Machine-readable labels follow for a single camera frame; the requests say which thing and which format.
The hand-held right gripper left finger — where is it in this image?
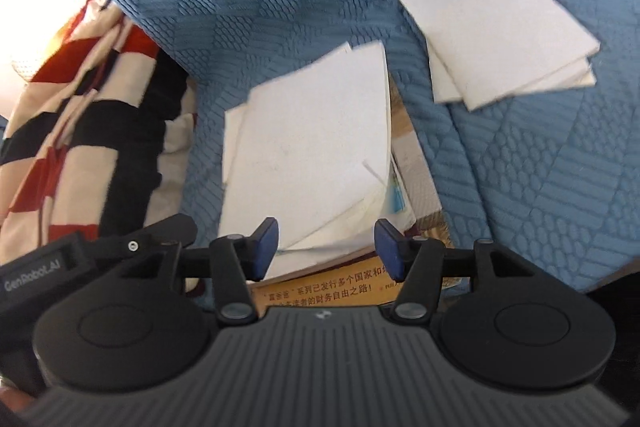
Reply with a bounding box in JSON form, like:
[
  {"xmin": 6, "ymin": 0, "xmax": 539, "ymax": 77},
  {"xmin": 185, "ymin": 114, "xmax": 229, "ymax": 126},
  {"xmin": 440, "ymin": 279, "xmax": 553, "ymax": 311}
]
[{"xmin": 117, "ymin": 217, "xmax": 279, "ymax": 327}]

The striped fleece blanket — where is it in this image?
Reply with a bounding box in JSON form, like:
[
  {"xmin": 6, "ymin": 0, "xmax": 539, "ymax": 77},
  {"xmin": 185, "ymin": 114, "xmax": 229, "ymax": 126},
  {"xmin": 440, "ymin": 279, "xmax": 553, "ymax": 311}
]
[{"xmin": 0, "ymin": 0, "xmax": 199, "ymax": 269}]

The purple and yellow book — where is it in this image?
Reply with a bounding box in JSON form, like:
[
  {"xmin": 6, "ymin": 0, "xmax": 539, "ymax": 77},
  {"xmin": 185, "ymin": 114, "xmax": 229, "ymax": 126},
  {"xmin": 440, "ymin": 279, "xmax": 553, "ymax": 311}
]
[{"xmin": 248, "ymin": 257, "xmax": 401, "ymax": 310}]

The landscape painting cover book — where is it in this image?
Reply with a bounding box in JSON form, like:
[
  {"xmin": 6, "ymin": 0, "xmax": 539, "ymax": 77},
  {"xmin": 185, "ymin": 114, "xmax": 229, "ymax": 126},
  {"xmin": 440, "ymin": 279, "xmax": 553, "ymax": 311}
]
[{"xmin": 387, "ymin": 74, "xmax": 453, "ymax": 295}]

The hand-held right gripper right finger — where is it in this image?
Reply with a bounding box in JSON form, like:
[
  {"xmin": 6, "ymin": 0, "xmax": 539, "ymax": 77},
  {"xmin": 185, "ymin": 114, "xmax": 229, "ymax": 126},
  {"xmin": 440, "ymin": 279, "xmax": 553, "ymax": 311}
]
[{"xmin": 374, "ymin": 218, "xmax": 523, "ymax": 324}]

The white paper sheet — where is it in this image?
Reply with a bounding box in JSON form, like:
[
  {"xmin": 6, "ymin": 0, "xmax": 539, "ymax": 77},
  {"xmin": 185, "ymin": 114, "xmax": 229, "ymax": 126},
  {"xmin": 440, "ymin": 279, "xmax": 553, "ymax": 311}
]
[
  {"xmin": 397, "ymin": 0, "xmax": 601, "ymax": 110},
  {"xmin": 239, "ymin": 41, "xmax": 392, "ymax": 254},
  {"xmin": 221, "ymin": 43, "xmax": 353, "ymax": 229},
  {"xmin": 429, "ymin": 0, "xmax": 597, "ymax": 104}
]

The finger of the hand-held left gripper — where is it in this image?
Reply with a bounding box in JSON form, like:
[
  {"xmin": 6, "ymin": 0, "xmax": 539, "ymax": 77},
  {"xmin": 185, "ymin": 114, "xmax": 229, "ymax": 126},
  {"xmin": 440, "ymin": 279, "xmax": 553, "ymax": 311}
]
[{"xmin": 97, "ymin": 213, "xmax": 197, "ymax": 256}]

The photo brochure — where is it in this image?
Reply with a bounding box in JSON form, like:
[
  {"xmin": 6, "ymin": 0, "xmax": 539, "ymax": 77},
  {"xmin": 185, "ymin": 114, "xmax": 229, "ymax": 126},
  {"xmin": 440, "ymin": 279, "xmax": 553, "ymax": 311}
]
[{"xmin": 385, "ymin": 154, "xmax": 417, "ymax": 233}]

